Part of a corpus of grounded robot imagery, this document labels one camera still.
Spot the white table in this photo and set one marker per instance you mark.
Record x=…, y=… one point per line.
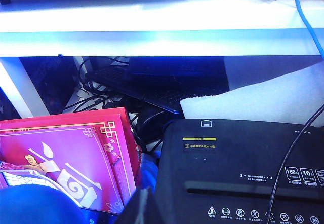
x=152, y=26

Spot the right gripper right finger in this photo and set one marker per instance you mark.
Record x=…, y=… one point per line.
x=152, y=214

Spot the black computer mouse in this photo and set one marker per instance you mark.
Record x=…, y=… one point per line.
x=152, y=125

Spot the glossy blue rounded object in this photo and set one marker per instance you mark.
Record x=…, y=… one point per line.
x=38, y=206

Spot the black paper shredder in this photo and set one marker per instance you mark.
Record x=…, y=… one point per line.
x=227, y=163

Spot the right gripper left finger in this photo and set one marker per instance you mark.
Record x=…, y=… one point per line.
x=134, y=211

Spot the black keyboard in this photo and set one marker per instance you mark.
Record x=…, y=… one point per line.
x=141, y=92

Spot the white foam sheet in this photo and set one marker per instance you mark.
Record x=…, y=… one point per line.
x=265, y=94

